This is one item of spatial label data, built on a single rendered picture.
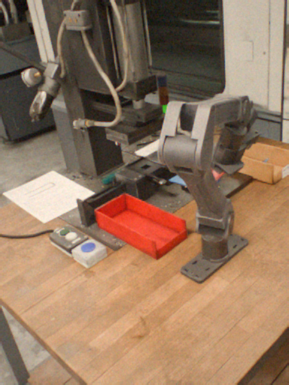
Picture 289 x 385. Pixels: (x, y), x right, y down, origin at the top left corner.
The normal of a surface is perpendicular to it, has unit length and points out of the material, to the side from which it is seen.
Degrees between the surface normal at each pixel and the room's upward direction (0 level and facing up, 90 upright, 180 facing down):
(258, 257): 0
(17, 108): 90
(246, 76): 90
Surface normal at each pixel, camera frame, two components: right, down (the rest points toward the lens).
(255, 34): -0.76, 0.41
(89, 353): -0.13, -0.86
